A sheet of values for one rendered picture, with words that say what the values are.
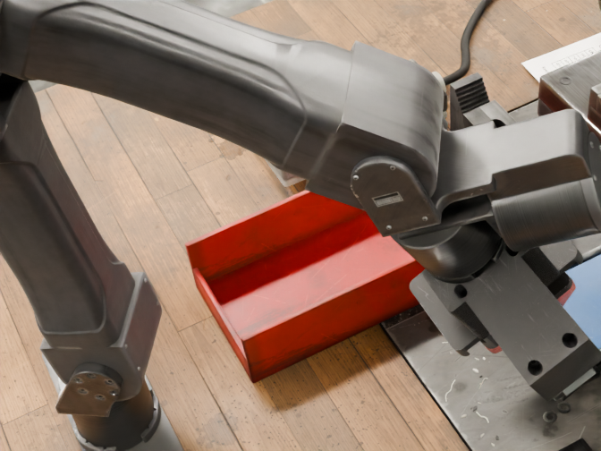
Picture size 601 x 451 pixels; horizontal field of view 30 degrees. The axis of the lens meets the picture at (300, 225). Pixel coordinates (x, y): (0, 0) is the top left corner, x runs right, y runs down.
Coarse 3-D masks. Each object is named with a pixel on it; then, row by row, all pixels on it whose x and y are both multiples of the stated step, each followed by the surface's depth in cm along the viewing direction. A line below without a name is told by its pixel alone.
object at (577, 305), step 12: (588, 264) 85; (600, 264) 85; (576, 276) 85; (588, 276) 85; (600, 276) 84; (576, 288) 84; (588, 288) 84; (600, 288) 84; (576, 300) 83; (588, 300) 83; (600, 300) 83; (576, 312) 82; (588, 312) 82; (600, 312) 82; (588, 324) 82; (600, 324) 82; (588, 336) 81; (600, 336) 81
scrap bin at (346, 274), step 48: (192, 240) 95; (240, 240) 97; (288, 240) 100; (336, 240) 101; (384, 240) 100; (240, 288) 98; (288, 288) 98; (336, 288) 97; (384, 288) 92; (240, 336) 95; (288, 336) 90; (336, 336) 93
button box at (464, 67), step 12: (480, 12) 120; (468, 24) 119; (468, 36) 117; (468, 48) 116; (468, 60) 114; (432, 72) 112; (456, 72) 113; (444, 84) 111; (444, 96) 109; (444, 108) 110
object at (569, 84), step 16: (576, 64) 78; (592, 64) 78; (544, 80) 77; (560, 80) 77; (576, 80) 77; (592, 80) 77; (544, 96) 78; (560, 96) 76; (576, 96) 76; (592, 96) 70; (544, 112) 79; (592, 112) 71; (592, 128) 74
